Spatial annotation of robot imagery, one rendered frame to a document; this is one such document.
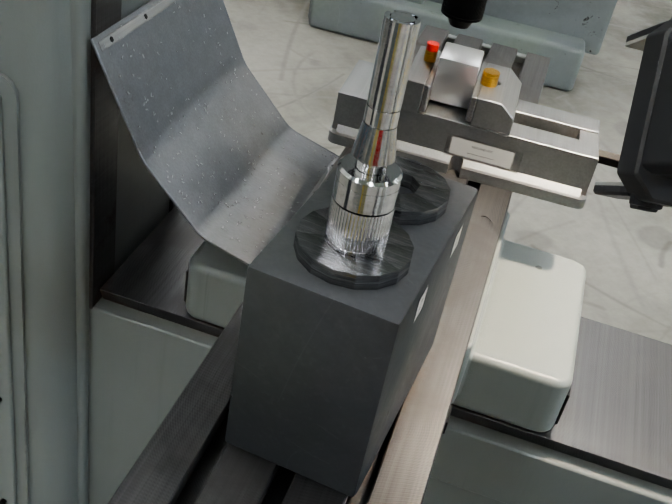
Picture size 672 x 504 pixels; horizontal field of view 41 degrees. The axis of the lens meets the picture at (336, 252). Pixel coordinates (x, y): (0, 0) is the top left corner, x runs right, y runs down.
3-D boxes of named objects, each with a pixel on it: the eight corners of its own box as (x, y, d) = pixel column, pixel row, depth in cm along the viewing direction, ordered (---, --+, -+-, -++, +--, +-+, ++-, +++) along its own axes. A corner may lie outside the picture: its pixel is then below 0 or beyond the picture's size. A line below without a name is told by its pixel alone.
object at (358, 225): (311, 231, 68) (323, 168, 65) (360, 217, 71) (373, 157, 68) (348, 266, 66) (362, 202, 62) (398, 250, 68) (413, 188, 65)
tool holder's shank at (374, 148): (340, 160, 65) (368, 9, 58) (374, 152, 66) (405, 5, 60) (367, 182, 63) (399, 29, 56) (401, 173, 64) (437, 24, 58)
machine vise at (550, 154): (586, 159, 130) (611, 89, 123) (583, 211, 118) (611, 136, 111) (351, 97, 134) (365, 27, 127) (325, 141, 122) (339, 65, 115)
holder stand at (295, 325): (433, 345, 91) (484, 175, 79) (354, 500, 74) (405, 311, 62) (323, 303, 94) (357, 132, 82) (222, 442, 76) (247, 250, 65)
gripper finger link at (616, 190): (587, 179, 66) (630, 182, 60) (626, 188, 66) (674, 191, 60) (582, 201, 66) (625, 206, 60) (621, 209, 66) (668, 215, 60)
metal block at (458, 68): (473, 91, 124) (484, 50, 120) (467, 109, 119) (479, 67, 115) (436, 82, 124) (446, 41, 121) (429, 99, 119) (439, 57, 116)
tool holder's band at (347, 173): (323, 168, 65) (325, 156, 65) (373, 157, 68) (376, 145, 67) (362, 202, 62) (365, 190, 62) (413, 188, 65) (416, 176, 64)
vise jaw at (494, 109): (517, 97, 126) (525, 71, 124) (509, 135, 116) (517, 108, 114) (475, 86, 127) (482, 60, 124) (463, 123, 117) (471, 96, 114)
